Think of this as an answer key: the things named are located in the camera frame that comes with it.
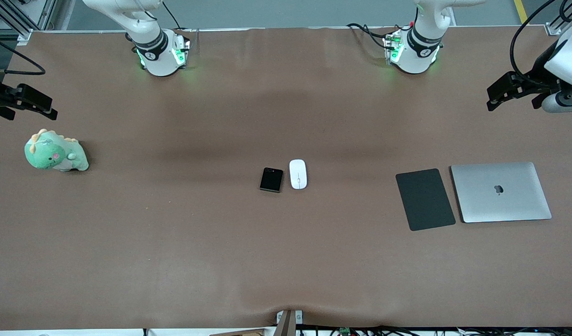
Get white computer mouse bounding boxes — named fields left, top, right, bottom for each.
left=289, top=159, right=308, bottom=190

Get black flip phone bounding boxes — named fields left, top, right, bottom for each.
left=260, top=167, right=284, bottom=193

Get dark grey mouse pad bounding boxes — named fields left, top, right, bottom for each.
left=395, top=168, right=456, bottom=231

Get green dinosaur plush toy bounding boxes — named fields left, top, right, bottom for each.
left=24, top=129, right=89, bottom=173

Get silver closed laptop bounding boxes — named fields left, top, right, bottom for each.
left=451, top=161, right=552, bottom=224

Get brown table cover mat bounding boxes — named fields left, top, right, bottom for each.
left=0, top=26, right=572, bottom=330

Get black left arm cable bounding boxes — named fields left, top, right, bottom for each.
left=509, top=0, right=559, bottom=87

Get black cables at left arm base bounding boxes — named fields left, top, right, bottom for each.
left=346, top=21, right=401, bottom=51

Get black cable at right arm base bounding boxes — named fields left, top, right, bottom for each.
left=162, top=0, right=183, bottom=31

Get grey metal edge bracket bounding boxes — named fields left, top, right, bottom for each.
left=276, top=309, right=304, bottom=325

